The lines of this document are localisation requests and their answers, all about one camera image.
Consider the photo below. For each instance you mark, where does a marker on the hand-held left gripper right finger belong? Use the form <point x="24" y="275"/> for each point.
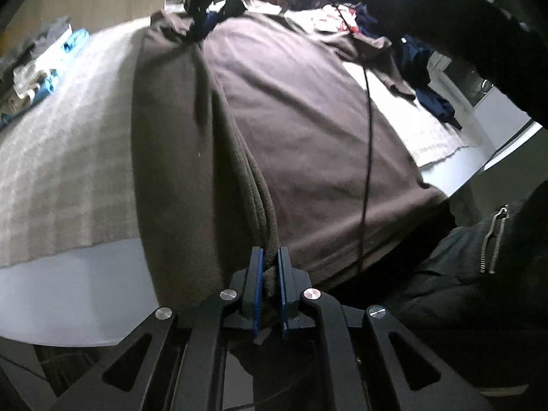
<point x="283" y="295"/>

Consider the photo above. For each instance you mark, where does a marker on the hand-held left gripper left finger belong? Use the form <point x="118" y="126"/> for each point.
<point x="256" y="291"/>

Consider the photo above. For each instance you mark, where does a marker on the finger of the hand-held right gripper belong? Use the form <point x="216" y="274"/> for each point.
<point x="209" y="20"/>

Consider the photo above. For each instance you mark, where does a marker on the brown garment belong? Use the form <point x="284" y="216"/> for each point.
<point x="299" y="137"/>

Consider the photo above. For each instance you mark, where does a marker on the pink garment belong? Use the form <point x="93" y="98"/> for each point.
<point x="332" y="19"/>

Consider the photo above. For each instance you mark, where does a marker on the white folded garment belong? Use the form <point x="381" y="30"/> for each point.
<point x="30" y="72"/>

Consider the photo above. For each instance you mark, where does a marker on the person's black jacket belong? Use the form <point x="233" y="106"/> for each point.
<point x="471" y="299"/>

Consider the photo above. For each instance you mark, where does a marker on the navy garment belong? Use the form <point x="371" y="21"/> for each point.
<point x="413" y="55"/>
<point x="441" y="109"/>

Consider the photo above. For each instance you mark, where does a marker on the checked beige blanket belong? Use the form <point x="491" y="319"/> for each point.
<point x="64" y="171"/>

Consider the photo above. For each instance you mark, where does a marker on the beige folded garment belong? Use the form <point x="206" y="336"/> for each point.
<point x="13" y="102"/>

